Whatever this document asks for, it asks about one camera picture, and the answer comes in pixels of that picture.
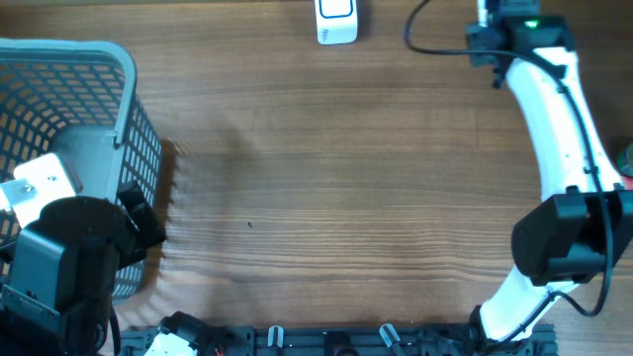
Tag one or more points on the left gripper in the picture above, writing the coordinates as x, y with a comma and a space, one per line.
151, 230

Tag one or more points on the silver top tin can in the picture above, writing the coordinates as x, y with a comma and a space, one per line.
624, 160

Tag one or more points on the red juice carton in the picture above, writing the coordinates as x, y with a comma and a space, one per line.
628, 182

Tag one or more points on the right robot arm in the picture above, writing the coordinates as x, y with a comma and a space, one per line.
584, 221

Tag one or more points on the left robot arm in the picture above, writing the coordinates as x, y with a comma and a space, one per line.
58, 297

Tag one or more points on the white barcode scanner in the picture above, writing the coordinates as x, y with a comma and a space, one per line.
336, 21

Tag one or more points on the grey plastic mesh basket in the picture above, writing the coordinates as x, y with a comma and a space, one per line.
79, 101

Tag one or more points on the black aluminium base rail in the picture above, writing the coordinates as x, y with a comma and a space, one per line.
427, 339

